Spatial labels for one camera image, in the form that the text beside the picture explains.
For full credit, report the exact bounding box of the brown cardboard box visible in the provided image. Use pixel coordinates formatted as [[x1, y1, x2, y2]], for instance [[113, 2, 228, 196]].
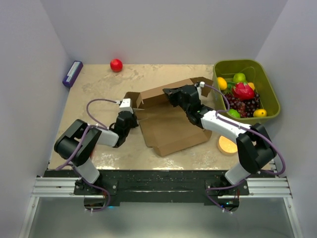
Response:
[[124, 77, 213, 156]]

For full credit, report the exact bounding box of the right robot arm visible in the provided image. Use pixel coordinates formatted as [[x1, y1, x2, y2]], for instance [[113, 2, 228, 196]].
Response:
[[163, 81, 277, 195]]

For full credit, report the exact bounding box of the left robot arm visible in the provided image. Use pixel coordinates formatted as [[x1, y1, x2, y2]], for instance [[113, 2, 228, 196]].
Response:
[[54, 111, 138, 194]]

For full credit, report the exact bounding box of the purple rectangular box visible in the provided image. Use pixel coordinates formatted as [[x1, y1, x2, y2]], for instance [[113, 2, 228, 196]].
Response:
[[62, 60, 83, 88]]

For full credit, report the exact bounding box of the yellow lemon upper left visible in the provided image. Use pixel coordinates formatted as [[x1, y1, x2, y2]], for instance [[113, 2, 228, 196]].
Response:
[[217, 77, 227, 91]]

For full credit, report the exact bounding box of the green fruit lower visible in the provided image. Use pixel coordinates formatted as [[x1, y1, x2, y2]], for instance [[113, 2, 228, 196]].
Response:
[[228, 109, 241, 118]]

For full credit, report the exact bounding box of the red apple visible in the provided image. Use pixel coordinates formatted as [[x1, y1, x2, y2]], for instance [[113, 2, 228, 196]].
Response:
[[110, 59, 123, 72]]

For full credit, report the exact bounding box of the green lime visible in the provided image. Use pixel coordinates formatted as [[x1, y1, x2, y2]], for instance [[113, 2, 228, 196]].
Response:
[[232, 73, 247, 83]]

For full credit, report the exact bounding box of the purple grape bunch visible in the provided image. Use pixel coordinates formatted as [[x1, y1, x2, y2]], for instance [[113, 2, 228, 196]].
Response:
[[224, 93, 261, 118]]

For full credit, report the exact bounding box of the round yellow biscuit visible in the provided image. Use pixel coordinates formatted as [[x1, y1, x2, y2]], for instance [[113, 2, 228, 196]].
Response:
[[217, 136, 238, 156]]

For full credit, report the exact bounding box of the green plastic bin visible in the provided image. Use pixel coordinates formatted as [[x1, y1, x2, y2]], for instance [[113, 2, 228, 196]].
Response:
[[212, 59, 280, 124]]

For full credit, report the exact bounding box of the orange fruit behind dragonfruit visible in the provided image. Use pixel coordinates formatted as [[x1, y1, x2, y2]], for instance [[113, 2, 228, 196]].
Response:
[[248, 82, 255, 91]]

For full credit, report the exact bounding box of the yellow mango lower right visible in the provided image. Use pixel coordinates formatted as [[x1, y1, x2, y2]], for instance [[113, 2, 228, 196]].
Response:
[[253, 109, 267, 118]]

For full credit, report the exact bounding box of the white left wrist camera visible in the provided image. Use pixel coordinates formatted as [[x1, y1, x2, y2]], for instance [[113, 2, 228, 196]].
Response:
[[119, 98, 134, 114]]

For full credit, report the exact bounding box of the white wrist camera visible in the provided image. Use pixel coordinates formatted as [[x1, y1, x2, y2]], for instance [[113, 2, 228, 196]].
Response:
[[195, 81, 205, 98], [119, 98, 134, 114]]

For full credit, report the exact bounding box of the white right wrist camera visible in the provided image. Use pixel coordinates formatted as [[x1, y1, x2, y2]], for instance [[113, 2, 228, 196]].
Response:
[[195, 81, 205, 98]]

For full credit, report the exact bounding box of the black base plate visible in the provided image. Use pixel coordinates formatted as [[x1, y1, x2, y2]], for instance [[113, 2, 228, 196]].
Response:
[[44, 170, 250, 211]]

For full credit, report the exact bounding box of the aluminium rail frame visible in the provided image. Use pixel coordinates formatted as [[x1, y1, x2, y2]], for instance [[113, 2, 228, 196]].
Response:
[[20, 172, 303, 238]]

